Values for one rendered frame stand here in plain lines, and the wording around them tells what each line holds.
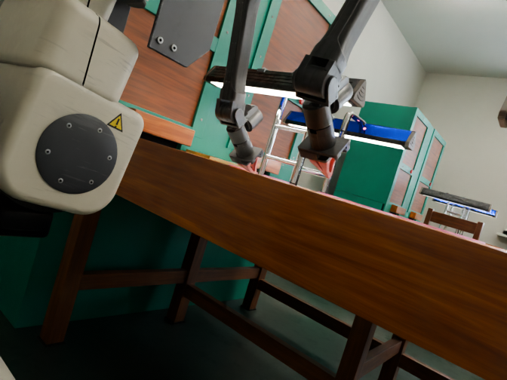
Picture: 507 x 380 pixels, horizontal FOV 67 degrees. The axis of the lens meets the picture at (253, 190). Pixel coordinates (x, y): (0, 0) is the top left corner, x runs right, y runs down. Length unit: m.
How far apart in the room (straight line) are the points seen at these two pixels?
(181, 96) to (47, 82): 1.19
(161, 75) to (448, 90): 5.39
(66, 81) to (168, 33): 0.15
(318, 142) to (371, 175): 3.10
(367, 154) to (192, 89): 2.59
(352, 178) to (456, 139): 2.60
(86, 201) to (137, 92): 1.02
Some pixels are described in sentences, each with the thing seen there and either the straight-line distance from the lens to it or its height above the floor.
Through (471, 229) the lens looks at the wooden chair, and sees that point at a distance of 3.44.
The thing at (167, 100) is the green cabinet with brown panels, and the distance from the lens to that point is 1.63.
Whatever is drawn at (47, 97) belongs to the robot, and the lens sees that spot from 0.51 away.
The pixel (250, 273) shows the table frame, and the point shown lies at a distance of 2.18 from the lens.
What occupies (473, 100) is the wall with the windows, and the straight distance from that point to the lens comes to 6.42.
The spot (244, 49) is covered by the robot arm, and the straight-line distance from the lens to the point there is 1.15.
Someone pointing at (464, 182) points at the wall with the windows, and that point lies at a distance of 6.13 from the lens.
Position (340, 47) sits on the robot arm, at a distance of 0.80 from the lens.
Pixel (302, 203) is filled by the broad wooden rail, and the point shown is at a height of 0.74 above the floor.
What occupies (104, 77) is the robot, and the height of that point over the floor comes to 0.83.
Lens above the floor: 0.77
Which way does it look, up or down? 3 degrees down
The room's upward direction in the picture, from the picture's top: 17 degrees clockwise
